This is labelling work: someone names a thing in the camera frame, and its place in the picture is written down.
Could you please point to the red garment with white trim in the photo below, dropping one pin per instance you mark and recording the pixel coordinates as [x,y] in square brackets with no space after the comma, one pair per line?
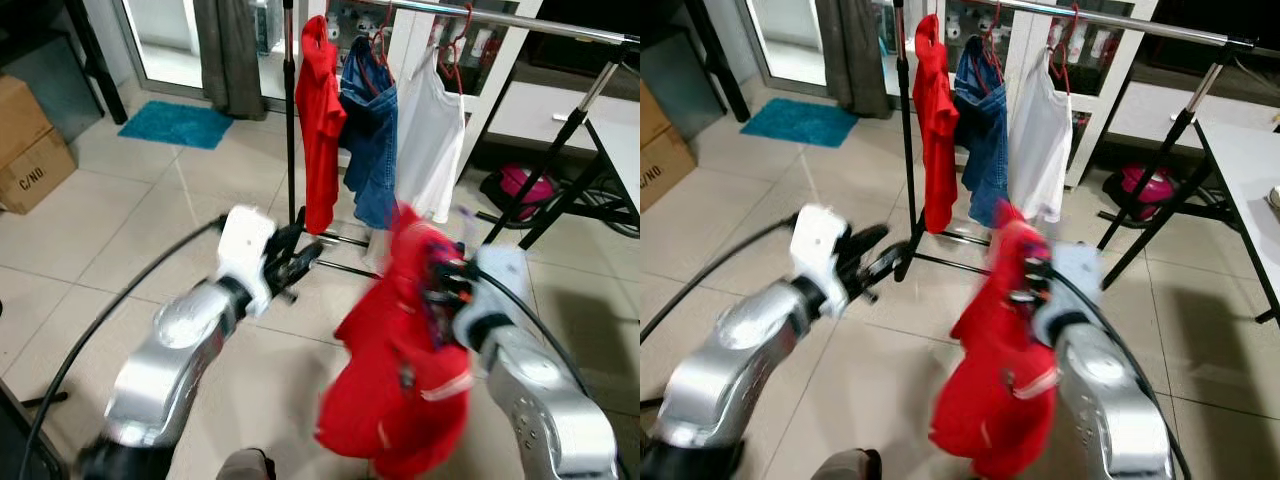
[400,380]
[1000,380]

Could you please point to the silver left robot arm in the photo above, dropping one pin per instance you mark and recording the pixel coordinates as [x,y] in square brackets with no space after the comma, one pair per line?
[740,350]
[170,350]

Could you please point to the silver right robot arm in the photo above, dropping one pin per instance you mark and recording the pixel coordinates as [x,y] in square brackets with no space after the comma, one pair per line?
[1110,400]
[540,400]

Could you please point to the red clothes hanger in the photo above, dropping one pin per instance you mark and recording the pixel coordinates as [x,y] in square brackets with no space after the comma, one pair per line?
[990,45]
[376,45]
[1058,60]
[447,60]

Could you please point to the black and silver clothes rack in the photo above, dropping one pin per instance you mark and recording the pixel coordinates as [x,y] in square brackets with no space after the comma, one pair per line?
[290,120]
[905,120]

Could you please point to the red hanging shirt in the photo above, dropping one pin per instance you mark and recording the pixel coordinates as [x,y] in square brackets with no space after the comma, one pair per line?
[937,120]
[320,120]

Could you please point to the blue denim garment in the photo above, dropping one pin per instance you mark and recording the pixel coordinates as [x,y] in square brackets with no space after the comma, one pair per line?
[370,140]
[985,140]

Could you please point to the pink and black vacuum cleaner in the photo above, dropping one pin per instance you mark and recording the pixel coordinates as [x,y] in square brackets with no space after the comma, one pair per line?
[1145,185]
[525,185]

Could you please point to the teal floor mat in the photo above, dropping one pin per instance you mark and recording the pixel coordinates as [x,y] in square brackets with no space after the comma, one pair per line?
[800,122]
[175,125]

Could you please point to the white hanging t-shirt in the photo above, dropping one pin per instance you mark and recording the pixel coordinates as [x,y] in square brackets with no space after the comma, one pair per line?
[430,140]
[1040,140]

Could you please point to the grey curtain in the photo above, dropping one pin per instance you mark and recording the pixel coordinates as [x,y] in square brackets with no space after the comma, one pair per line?
[868,55]
[230,55]

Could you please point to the white low cabinet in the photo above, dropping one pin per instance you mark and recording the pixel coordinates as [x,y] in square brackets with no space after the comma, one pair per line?
[540,115]
[1160,115]

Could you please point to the robot left leg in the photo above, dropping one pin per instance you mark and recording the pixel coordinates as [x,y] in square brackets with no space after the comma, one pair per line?
[245,465]
[845,465]

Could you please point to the white framed glass door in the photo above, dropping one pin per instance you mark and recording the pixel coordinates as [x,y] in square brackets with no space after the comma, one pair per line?
[165,40]
[790,40]

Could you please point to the brown cardboard box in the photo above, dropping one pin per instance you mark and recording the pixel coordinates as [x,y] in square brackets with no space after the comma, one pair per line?
[30,150]
[665,150]

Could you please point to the dark grey panel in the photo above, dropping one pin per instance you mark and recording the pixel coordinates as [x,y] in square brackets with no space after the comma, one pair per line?
[700,80]
[50,80]

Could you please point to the black metal stand leg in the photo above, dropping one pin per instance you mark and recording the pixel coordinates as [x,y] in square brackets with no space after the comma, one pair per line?
[720,60]
[95,60]

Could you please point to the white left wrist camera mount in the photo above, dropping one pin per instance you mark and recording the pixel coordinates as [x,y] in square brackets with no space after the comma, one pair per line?
[245,245]
[818,245]

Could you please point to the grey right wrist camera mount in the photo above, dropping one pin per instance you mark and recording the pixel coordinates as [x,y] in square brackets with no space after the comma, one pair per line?
[500,285]
[1075,280]

